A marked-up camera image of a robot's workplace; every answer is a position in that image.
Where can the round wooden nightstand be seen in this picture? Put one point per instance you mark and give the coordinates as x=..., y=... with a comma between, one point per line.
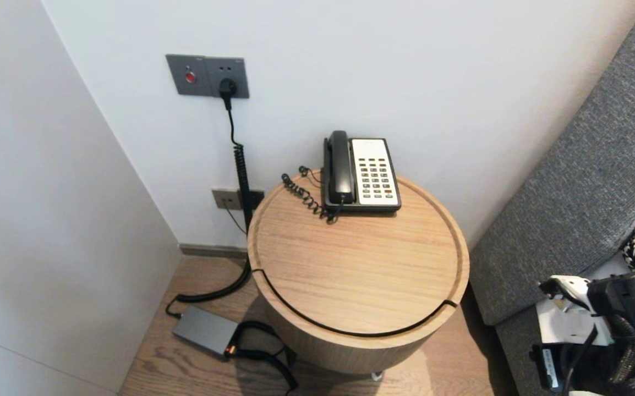
x=361, y=258

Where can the black power plug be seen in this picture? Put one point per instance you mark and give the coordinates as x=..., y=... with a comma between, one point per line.
x=228, y=88

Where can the grey wall socket panel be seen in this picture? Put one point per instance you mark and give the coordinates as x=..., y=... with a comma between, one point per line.
x=185, y=67

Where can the grey upholstered headboard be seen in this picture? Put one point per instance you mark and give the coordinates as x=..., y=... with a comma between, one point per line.
x=570, y=192

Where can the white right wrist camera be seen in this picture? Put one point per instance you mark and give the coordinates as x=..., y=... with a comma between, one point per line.
x=568, y=286

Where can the black telephone handset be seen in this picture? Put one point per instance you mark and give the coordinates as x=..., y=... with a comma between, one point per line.
x=340, y=165

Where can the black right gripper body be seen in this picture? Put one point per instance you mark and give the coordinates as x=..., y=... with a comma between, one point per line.
x=554, y=368

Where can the grey power adapter box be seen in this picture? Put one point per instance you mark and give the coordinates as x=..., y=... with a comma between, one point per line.
x=204, y=330

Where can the thin black phone line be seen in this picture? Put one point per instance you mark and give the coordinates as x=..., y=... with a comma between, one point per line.
x=235, y=221

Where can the white bed sheet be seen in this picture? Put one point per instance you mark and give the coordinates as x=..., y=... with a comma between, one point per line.
x=559, y=324

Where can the beige wall data socket plate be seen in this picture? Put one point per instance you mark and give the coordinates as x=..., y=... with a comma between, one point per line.
x=224, y=199

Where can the black and cream telephone base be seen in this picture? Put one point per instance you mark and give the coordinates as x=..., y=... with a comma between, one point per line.
x=375, y=176

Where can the grey wooden baseboard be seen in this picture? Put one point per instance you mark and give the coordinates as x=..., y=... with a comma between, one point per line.
x=207, y=252

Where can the grey upholstered bed base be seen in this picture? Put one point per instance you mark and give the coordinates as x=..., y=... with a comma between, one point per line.
x=515, y=352

